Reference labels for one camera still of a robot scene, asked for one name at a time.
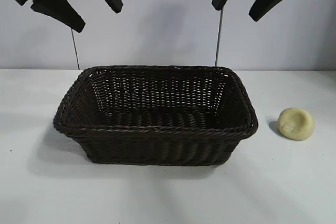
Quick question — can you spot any dark brown woven basket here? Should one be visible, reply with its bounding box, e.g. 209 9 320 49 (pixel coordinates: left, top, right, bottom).
53 64 259 166

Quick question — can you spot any pale yellow egg yolk pastry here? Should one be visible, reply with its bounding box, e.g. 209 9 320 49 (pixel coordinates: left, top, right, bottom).
278 107 316 142

